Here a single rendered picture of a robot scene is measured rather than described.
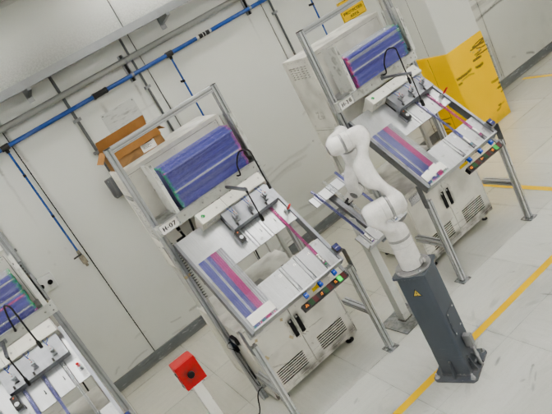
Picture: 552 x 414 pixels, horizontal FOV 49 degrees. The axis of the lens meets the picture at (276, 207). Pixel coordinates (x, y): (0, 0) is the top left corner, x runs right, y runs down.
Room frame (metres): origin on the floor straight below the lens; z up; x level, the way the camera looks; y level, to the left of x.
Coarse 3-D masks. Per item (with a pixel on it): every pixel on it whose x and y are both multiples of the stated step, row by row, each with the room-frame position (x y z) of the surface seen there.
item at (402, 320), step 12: (372, 252) 3.36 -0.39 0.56; (372, 264) 3.40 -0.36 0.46; (384, 264) 3.38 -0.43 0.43; (384, 276) 3.36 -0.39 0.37; (384, 288) 3.40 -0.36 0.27; (396, 288) 3.38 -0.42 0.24; (396, 300) 3.36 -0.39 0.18; (396, 312) 3.40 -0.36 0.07; (408, 312) 3.38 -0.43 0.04; (384, 324) 3.43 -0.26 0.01; (396, 324) 3.37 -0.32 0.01; (408, 324) 3.30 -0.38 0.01
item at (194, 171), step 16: (224, 128) 3.57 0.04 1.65; (192, 144) 3.58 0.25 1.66; (208, 144) 3.50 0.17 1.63; (224, 144) 3.54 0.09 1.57; (176, 160) 3.43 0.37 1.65; (192, 160) 3.45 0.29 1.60; (208, 160) 3.48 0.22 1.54; (224, 160) 3.52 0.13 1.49; (240, 160) 3.55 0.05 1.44; (160, 176) 3.44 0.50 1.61; (176, 176) 3.40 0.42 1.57; (192, 176) 3.43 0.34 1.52; (208, 176) 3.47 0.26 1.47; (224, 176) 3.50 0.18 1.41; (176, 192) 3.38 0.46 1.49; (192, 192) 3.41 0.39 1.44
